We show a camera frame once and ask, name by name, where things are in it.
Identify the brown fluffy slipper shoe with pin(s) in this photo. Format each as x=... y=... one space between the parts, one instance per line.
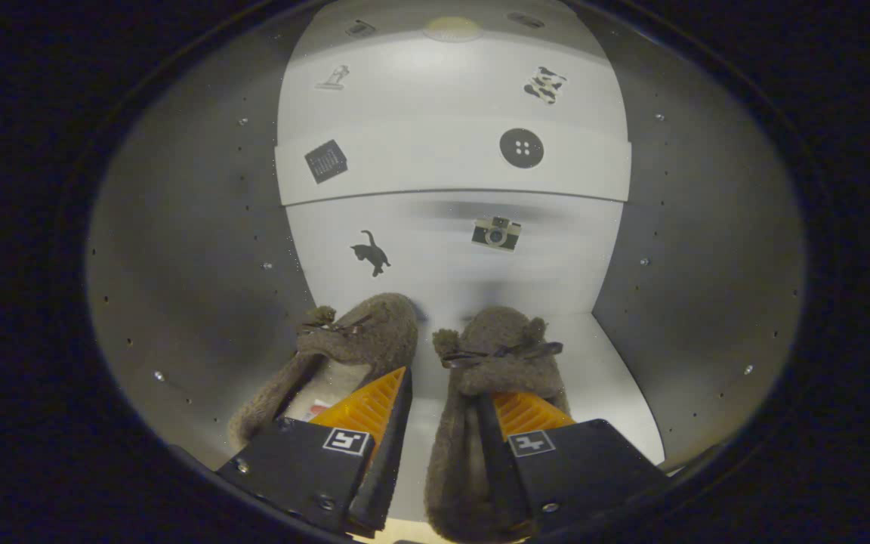
x=374 y=325
x=495 y=332

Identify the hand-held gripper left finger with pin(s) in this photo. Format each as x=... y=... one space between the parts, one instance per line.
x=390 y=468

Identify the grey shoe cabinet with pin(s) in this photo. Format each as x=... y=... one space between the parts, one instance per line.
x=450 y=257

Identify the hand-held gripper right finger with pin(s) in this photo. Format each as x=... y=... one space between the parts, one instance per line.
x=499 y=468

